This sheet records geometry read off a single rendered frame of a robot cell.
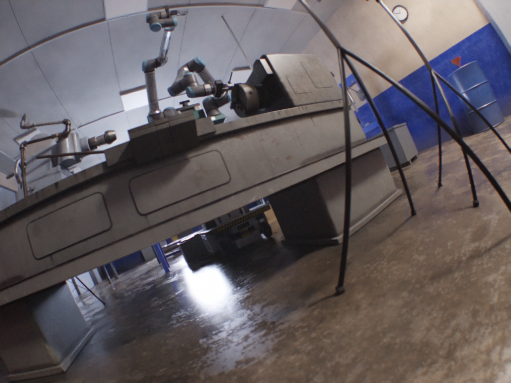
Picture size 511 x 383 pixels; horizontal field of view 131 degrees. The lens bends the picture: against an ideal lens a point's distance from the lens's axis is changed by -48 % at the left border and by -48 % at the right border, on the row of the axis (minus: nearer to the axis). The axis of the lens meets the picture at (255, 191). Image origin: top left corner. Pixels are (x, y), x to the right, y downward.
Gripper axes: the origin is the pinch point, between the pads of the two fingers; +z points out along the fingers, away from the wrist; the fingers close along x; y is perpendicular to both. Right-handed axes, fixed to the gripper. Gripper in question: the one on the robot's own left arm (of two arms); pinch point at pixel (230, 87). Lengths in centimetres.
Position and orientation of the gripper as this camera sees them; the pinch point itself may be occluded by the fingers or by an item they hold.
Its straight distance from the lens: 175.4
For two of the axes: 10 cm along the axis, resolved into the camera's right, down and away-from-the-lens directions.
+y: 4.5, 8.1, -3.6
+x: 2.4, -5.0, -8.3
